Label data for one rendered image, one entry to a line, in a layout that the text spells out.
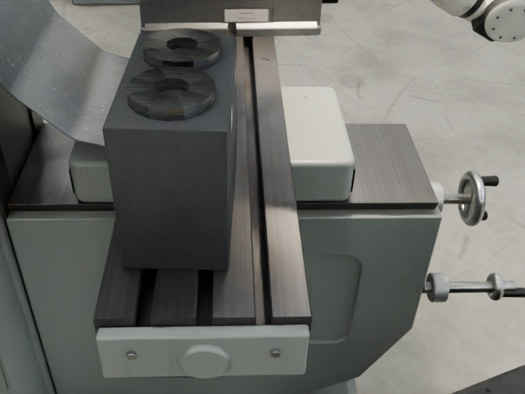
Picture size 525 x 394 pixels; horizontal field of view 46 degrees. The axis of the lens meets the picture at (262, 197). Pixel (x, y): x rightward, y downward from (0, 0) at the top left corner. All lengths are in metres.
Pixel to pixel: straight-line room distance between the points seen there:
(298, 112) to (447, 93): 2.10
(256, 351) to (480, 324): 1.46
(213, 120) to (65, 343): 0.89
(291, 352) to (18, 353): 0.80
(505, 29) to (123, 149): 0.64
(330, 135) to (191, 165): 0.57
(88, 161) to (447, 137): 2.06
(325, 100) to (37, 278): 0.66
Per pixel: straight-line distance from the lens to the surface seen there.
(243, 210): 0.79
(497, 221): 2.49
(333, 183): 1.11
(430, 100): 3.17
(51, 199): 1.18
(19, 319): 1.33
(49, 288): 1.30
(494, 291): 1.36
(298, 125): 1.18
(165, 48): 0.73
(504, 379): 1.19
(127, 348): 0.69
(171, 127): 0.60
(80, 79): 1.19
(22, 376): 1.44
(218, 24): 1.25
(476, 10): 1.05
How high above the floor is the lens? 1.49
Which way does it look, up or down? 38 degrees down
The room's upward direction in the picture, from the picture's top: 2 degrees clockwise
